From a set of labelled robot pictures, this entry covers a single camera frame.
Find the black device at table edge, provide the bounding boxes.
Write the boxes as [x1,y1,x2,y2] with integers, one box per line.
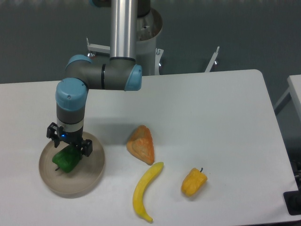
[283,190,301,216]

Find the green toy bell pepper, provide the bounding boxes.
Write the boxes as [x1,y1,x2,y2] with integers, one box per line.
[52,145,81,173]

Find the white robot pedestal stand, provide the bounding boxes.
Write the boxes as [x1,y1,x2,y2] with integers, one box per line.
[86,8,220,76]

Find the beige round plate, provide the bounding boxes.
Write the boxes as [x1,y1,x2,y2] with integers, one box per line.
[39,132,105,198]

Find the orange toy bread wedge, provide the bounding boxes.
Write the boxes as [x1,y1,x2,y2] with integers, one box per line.
[126,125,155,165]

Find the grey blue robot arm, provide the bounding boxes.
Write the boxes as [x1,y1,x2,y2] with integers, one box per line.
[47,0,151,157]

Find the yellow toy bell pepper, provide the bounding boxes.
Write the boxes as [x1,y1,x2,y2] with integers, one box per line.
[181,168,208,197]

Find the white side table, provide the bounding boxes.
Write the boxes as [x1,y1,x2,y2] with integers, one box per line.
[273,74,301,119]

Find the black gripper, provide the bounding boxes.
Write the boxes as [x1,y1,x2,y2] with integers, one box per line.
[46,122,93,157]

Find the yellow toy banana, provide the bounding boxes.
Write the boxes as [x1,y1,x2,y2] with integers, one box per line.
[132,162,164,223]

